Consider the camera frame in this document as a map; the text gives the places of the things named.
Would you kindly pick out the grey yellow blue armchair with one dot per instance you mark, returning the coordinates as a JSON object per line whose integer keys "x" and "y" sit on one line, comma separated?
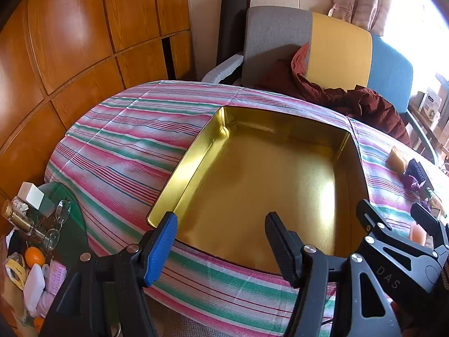
{"x": 336, "y": 49}

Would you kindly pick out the peach coloured object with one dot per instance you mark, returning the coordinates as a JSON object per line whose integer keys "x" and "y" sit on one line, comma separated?
{"x": 417, "y": 233}

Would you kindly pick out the eyeglasses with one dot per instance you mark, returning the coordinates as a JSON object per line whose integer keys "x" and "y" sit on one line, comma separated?
{"x": 52, "y": 240}

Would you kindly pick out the window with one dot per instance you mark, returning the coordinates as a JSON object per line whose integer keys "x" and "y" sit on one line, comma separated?
{"x": 414, "y": 14}

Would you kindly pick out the green glass side table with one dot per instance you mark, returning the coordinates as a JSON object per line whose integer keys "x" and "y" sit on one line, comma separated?
{"x": 79, "y": 228}

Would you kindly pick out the wooden wardrobe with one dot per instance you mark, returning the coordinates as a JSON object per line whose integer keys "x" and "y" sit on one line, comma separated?
{"x": 70, "y": 42}

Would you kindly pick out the dark cloth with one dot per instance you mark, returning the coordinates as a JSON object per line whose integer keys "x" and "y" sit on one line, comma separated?
{"x": 14, "y": 242}

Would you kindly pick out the white printed carton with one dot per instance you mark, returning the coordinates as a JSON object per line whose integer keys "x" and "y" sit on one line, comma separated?
{"x": 430, "y": 103}

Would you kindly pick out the orange fruit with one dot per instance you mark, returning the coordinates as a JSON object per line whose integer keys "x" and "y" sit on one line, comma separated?
{"x": 39, "y": 324}
{"x": 35, "y": 257}

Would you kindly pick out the striped pink green cloth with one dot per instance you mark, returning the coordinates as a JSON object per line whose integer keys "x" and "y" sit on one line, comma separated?
{"x": 115, "y": 154}

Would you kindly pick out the dark red down jacket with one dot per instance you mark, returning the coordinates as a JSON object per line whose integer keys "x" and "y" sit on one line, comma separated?
{"x": 368, "y": 112}

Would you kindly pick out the green edged cracker packet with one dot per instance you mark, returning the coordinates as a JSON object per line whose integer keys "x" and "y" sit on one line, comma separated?
{"x": 430, "y": 196}

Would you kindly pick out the yellow white pouch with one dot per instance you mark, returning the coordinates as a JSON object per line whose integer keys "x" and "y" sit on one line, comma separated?
{"x": 15, "y": 273}

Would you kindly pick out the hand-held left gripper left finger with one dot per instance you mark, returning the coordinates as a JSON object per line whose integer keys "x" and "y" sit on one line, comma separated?
{"x": 163, "y": 249}

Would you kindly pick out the white plastic case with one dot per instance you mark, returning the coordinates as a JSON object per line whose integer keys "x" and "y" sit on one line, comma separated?
{"x": 34, "y": 284}

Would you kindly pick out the gold metal tin box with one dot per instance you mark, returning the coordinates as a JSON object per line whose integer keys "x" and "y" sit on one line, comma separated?
{"x": 245, "y": 182}

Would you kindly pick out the yellow sponge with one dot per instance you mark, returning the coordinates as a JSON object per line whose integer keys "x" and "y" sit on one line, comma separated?
{"x": 396, "y": 158}

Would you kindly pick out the wooden desk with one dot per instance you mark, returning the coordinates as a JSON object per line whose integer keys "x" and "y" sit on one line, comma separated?
{"x": 431, "y": 137}

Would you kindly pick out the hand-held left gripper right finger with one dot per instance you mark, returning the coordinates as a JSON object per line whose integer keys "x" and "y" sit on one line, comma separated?
{"x": 280, "y": 249}

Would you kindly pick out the dark blue snack packet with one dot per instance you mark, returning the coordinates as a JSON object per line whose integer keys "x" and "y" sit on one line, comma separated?
{"x": 417, "y": 170}

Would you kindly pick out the small white box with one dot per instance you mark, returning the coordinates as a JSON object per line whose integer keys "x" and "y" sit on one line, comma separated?
{"x": 33, "y": 196}

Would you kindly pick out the black rolled mat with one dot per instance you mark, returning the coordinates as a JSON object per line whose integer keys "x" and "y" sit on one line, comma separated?
{"x": 229, "y": 24}

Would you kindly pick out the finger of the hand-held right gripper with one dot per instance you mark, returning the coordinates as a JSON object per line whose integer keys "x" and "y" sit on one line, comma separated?
{"x": 371, "y": 216}
{"x": 426, "y": 219}

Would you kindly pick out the gold bottle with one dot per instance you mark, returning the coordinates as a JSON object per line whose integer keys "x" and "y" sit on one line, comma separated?
{"x": 21, "y": 221}

